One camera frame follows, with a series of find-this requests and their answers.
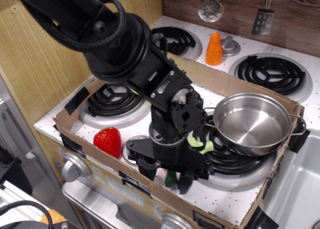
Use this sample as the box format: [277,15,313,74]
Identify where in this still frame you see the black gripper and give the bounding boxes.
[126,138,213,195]

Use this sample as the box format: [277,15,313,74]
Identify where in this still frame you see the orange toy carrot green stem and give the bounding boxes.
[164,170,178,189]

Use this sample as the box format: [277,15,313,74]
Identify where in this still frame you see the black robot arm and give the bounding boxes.
[21,0,213,194]

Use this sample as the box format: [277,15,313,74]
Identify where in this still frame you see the silver oven knob right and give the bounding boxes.
[160,212,194,229]

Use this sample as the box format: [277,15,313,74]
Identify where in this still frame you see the silver oven knob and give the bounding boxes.
[61,152,92,183]
[160,212,194,229]

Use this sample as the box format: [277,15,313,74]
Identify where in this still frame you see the light green toy broccoli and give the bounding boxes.
[187,136,215,155]

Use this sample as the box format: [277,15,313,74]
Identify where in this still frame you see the front right black burner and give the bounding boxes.
[192,113,278,192]

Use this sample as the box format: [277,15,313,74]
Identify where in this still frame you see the black burner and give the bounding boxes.
[192,113,278,192]
[151,26,202,61]
[79,83,151,129]
[228,53,313,103]

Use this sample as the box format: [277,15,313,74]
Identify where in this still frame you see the red toy strawberry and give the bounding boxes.
[93,127,122,158]

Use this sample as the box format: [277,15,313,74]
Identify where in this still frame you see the brown cardboard fence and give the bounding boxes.
[53,52,305,228]

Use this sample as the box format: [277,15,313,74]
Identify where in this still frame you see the silver oven knob left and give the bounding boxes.
[61,152,92,183]

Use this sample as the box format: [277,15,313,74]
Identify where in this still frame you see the front left black burner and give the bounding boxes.
[79,83,151,129]

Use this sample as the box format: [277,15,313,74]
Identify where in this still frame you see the stainless steel pot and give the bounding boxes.
[208,92,307,157]

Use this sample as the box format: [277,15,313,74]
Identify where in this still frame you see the orange plastic cone toy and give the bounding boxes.
[205,32,223,66]

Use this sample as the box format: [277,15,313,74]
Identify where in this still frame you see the grey sink basin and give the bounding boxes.
[263,129,320,229]

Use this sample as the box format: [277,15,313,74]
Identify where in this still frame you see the back left black burner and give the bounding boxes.
[151,26,202,61]

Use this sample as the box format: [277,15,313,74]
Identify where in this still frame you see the silver stove knob back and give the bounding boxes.
[220,36,241,57]

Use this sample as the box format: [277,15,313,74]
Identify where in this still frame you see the back right black burner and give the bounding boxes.
[228,53,313,103]

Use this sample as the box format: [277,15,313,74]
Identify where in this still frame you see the hanging silver slotted spoon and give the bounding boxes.
[197,0,225,23]

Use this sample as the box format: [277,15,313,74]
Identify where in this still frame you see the hanging silver spatula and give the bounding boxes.
[251,0,275,36]

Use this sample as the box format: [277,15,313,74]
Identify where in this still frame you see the silver oven door handle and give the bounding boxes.
[62,180,161,229]

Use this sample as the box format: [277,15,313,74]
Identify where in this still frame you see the black cable bottom left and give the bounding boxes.
[0,200,54,229]

